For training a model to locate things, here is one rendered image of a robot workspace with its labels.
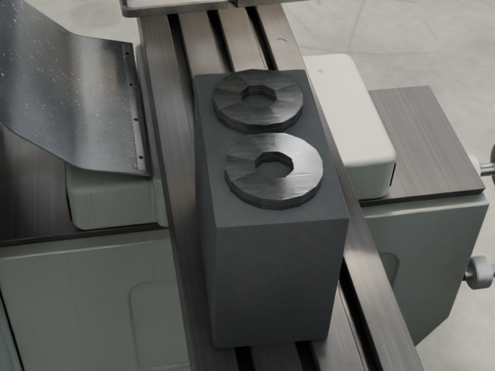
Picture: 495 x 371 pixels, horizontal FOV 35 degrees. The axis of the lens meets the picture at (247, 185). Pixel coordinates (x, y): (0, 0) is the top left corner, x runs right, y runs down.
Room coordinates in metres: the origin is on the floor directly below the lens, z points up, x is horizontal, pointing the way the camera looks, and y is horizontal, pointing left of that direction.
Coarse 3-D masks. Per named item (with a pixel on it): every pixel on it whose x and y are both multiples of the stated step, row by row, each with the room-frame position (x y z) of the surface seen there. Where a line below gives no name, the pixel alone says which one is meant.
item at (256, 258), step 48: (240, 96) 0.62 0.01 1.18; (288, 96) 0.63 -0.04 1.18; (240, 144) 0.55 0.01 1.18; (288, 144) 0.55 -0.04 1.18; (240, 192) 0.49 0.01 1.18; (288, 192) 0.49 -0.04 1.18; (336, 192) 0.51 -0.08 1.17; (240, 240) 0.46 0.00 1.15; (288, 240) 0.47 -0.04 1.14; (336, 240) 0.48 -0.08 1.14; (240, 288) 0.46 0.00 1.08; (288, 288) 0.47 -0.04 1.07; (336, 288) 0.48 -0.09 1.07; (240, 336) 0.46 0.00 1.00; (288, 336) 0.47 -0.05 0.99
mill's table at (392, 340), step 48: (144, 48) 0.98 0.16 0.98; (192, 48) 0.98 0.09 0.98; (240, 48) 0.99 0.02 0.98; (288, 48) 1.00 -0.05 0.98; (192, 96) 0.90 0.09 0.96; (192, 144) 0.77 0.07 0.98; (192, 192) 0.68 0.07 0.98; (192, 240) 0.60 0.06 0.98; (192, 288) 0.54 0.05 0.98; (384, 288) 0.55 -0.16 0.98; (192, 336) 0.47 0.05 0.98; (336, 336) 0.48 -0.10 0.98; (384, 336) 0.49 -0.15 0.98
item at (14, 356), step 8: (0, 296) 0.74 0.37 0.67; (0, 304) 0.73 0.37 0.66; (0, 312) 0.73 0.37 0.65; (0, 320) 0.72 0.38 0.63; (0, 328) 0.72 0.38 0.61; (8, 328) 0.73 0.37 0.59; (0, 336) 0.71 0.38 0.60; (8, 336) 0.73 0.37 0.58; (0, 344) 0.71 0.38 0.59; (8, 344) 0.72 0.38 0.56; (0, 352) 0.70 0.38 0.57; (8, 352) 0.72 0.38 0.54; (16, 352) 0.74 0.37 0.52; (0, 360) 0.70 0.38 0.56; (8, 360) 0.71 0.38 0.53; (16, 360) 0.73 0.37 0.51; (0, 368) 0.69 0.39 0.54; (8, 368) 0.71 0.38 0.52; (16, 368) 0.73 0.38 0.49
